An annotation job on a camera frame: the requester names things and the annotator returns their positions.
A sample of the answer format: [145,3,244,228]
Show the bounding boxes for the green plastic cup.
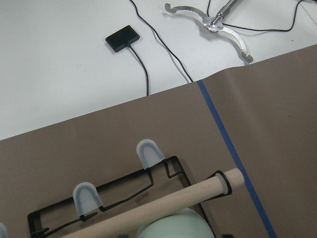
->
[136,208,214,238]

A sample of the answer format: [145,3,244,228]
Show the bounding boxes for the black flat sensor pad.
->
[105,25,140,53]

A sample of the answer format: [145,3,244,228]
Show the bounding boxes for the metal serrated tongs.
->
[164,0,253,63]

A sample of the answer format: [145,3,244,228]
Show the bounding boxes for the black wire cup rack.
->
[0,138,245,238]

